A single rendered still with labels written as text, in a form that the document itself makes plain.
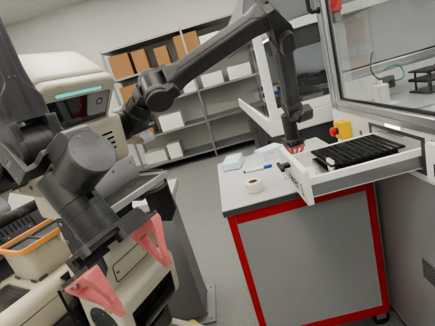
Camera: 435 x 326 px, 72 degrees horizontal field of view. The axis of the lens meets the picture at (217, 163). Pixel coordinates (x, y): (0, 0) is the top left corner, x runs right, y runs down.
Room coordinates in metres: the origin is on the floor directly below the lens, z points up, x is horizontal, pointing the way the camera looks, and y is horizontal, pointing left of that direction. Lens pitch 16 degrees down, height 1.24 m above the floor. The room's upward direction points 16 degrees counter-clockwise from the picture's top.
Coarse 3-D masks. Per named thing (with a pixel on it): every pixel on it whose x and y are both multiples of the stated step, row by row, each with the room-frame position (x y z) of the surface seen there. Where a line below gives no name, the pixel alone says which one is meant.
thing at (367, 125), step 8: (336, 112) 1.31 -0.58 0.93; (344, 112) 1.22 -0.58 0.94; (336, 120) 1.33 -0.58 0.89; (352, 120) 1.16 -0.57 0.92; (360, 120) 1.09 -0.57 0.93; (368, 120) 1.03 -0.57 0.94; (376, 120) 0.97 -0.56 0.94; (352, 128) 1.17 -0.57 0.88; (360, 128) 1.10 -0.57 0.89; (368, 128) 1.04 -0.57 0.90; (376, 128) 1.01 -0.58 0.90; (384, 128) 0.93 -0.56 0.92; (392, 128) 0.88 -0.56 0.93; (400, 128) 0.84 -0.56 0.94; (352, 136) 1.18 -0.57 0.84; (400, 136) 1.01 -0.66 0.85; (408, 136) 0.81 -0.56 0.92; (416, 136) 0.77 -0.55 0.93; (424, 136) 0.74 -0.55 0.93; (432, 136) 0.71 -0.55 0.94; (424, 144) 0.74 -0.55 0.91; (424, 152) 0.75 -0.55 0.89; (424, 160) 0.75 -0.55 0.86; (424, 168) 0.75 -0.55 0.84; (424, 176) 0.75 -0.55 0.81
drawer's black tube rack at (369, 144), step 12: (336, 144) 0.98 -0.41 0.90; (348, 144) 0.95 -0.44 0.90; (360, 144) 0.92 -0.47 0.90; (372, 144) 0.88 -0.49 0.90; (384, 144) 0.86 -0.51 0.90; (396, 144) 0.83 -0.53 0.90; (324, 156) 0.90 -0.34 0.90; (336, 156) 0.88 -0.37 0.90; (348, 156) 0.84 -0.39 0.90; (360, 156) 0.82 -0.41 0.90; (372, 156) 0.80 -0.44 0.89; (384, 156) 0.84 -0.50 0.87; (324, 168) 0.87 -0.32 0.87; (336, 168) 0.82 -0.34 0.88
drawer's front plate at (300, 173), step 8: (280, 152) 1.02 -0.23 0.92; (288, 152) 0.96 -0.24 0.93; (288, 160) 0.91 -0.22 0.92; (296, 160) 0.86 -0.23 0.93; (288, 168) 0.94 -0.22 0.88; (296, 168) 0.81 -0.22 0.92; (304, 168) 0.78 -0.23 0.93; (288, 176) 0.97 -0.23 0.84; (296, 176) 0.83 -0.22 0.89; (304, 176) 0.76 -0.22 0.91; (296, 184) 0.86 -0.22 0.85; (304, 184) 0.76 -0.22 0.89; (304, 192) 0.78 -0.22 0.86; (312, 192) 0.76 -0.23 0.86; (304, 200) 0.80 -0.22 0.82; (312, 200) 0.76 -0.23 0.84
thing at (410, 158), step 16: (416, 144) 0.80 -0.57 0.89; (304, 160) 1.01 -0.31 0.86; (384, 160) 0.76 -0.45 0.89; (400, 160) 0.76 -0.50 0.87; (416, 160) 0.76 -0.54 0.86; (320, 176) 0.77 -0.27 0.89; (336, 176) 0.77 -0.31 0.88; (352, 176) 0.77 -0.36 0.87; (368, 176) 0.76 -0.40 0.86; (384, 176) 0.76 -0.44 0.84; (320, 192) 0.77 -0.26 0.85
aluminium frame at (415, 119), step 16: (320, 0) 1.28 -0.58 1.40; (320, 16) 1.31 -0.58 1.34; (320, 32) 1.34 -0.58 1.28; (336, 64) 1.27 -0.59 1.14; (336, 80) 1.27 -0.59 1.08; (336, 96) 1.28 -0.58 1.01; (352, 112) 1.14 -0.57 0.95; (368, 112) 1.03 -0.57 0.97; (384, 112) 0.92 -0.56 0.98; (400, 112) 0.84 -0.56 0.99; (416, 112) 0.78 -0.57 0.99; (416, 128) 0.77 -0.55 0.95; (432, 128) 0.70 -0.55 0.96
